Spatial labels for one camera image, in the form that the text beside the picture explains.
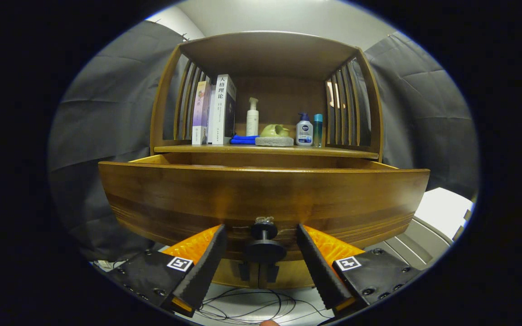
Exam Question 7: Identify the white flat panel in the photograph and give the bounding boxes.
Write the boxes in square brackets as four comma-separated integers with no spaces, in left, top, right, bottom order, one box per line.
[414,187,475,240]

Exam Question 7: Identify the white book with portrait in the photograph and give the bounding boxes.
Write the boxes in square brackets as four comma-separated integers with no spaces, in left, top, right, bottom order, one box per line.
[210,74,237,145]

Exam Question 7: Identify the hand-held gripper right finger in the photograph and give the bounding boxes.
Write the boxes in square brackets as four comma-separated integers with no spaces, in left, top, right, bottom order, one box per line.
[296,224,425,320]

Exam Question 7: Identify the wooden cabinet door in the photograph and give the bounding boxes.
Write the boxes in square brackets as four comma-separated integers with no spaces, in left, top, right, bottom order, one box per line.
[211,259,260,288]
[259,259,318,290]

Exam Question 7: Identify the purple book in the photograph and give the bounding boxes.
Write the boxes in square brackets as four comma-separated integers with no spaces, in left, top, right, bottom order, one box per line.
[192,81,212,146]

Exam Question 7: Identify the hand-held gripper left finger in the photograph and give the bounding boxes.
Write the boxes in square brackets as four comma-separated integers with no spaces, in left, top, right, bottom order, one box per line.
[102,224,227,317]

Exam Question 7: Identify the grey ribbed plastic panel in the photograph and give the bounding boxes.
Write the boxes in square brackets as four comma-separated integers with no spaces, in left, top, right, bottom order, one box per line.
[365,216,453,270]

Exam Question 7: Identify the black floor cables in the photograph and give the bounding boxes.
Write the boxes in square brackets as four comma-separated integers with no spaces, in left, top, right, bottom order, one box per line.
[198,289,332,326]

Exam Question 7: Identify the clear bottle with teal cap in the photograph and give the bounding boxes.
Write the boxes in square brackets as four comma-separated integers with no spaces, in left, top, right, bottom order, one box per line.
[313,113,324,148]

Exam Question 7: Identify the wooden drawer with black knob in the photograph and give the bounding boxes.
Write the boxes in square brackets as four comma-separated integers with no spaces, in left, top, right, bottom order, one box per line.
[98,153,430,264]

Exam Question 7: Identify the white bottle with blue pump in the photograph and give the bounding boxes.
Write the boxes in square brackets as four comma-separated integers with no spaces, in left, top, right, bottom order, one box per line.
[295,112,314,146]

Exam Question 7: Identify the brown wooden cabinet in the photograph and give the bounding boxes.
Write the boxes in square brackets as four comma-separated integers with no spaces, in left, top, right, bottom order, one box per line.
[149,31,384,290]

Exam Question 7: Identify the wooden countertop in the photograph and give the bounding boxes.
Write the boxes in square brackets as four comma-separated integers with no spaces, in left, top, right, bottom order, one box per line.
[154,144,379,160]

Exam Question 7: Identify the grey and green sponge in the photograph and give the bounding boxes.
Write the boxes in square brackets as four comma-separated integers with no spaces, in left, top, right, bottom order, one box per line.
[255,136,295,147]

